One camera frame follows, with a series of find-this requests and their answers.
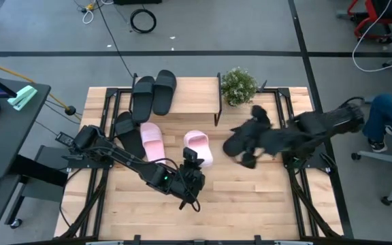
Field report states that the red and black cart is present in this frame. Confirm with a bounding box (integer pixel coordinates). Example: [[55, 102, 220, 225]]
[[337, 0, 392, 44]]

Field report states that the short white cable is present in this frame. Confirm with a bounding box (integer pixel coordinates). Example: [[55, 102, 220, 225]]
[[81, 0, 114, 25]]

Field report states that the coiled black cable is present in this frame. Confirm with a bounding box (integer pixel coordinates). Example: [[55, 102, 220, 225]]
[[129, 8, 158, 34]]

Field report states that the pink slide sandal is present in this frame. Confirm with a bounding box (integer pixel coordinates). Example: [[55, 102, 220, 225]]
[[183, 130, 214, 168], [140, 122, 167, 163]]

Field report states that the long white cable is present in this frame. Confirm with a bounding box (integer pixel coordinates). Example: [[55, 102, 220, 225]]
[[351, 0, 392, 74]]

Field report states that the wooden shelf with black legs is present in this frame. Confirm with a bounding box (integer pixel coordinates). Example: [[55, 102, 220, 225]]
[[129, 72, 224, 127]]

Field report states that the person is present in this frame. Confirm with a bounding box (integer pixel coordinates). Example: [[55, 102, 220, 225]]
[[362, 88, 392, 153]]

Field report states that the black camera cable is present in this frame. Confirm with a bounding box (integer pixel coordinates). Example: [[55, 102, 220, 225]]
[[177, 168, 202, 213]]

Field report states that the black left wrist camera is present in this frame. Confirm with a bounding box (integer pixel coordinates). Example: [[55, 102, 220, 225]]
[[182, 146, 199, 165]]

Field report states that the dark grey desk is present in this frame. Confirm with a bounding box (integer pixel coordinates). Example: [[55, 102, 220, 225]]
[[0, 77, 68, 229]]

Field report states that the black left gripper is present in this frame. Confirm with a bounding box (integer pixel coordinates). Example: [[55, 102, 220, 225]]
[[174, 157, 206, 205]]

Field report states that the mint green stapler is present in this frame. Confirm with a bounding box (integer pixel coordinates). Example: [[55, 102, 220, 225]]
[[7, 84, 38, 112]]

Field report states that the black controller box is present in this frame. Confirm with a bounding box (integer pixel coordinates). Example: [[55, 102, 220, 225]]
[[55, 131, 75, 147]]

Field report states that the yellow rope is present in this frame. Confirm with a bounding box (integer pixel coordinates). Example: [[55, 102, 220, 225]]
[[0, 57, 83, 122]]

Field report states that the small green potted plant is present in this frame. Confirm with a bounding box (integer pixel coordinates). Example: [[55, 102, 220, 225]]
[[220, 67, 259, 107]]

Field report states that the long black floor cable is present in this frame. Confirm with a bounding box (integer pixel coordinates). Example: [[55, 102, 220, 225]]
[[95, 0, 136, 82]]

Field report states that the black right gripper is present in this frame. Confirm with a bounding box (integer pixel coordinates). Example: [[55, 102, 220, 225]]
[[238, 104, 285, 170]]

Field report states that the black slide sandal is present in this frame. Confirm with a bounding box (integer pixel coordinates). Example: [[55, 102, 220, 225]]
[[131, 75, 156, 124], [152, 69, 178, 116], [222, 124, 251, 158], [114, 111, 146, 160]]

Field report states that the black metal table frame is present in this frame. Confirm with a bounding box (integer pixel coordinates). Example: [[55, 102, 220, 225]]
[[54, 86, 345, 245]]

